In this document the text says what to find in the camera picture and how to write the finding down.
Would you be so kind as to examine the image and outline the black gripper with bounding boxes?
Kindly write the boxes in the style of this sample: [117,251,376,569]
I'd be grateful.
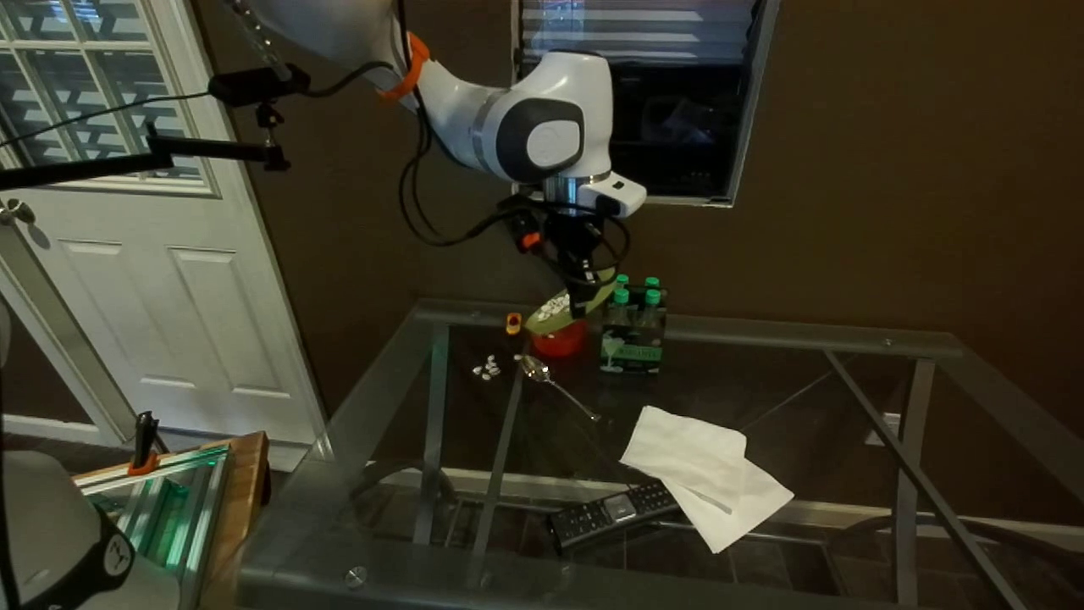
[541,207,616,319]

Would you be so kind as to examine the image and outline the yellow-green plate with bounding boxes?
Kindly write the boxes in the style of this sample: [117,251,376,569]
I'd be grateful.
[525,290,574,335]

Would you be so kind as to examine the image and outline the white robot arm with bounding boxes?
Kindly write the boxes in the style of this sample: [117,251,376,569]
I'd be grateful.
[251,0,646,314]

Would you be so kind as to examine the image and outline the red bowl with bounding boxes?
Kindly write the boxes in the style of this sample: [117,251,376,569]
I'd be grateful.
[532,320,586,362]

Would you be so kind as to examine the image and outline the green-capped bottle pack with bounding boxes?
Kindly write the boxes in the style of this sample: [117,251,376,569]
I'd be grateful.
[598,275,667,377]

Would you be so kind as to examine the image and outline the metal spoon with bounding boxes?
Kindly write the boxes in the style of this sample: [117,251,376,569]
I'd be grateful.
[516,353,598,423]

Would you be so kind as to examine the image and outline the white beans on table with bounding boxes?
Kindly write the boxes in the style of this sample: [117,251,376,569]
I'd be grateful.
[472,354,502,384]

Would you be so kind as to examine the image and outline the black remote control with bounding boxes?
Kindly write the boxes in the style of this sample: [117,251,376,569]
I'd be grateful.
[550,482,677,551]

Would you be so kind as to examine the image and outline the white paper napkin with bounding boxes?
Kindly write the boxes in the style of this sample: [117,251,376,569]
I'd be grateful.
[619,407,794,551]

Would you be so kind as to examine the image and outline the white panel door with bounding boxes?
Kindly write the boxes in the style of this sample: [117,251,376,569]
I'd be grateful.
[0,0,321,448]

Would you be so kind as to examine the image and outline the wooden box with glass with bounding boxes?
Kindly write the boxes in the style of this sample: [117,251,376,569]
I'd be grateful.
[74,434,271,610]

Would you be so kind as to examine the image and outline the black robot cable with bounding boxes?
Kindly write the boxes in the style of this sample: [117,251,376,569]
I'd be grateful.
[394,111,637,283]

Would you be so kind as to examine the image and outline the window with white frame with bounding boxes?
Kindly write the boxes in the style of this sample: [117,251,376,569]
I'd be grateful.
[516,0,784,208]

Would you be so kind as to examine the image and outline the orange cable clamp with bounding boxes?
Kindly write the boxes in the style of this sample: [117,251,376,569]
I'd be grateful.
[384,29,431,102]

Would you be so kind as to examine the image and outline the black camera on stand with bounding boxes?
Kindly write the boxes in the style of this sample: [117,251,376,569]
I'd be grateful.
[0,65,316,195]

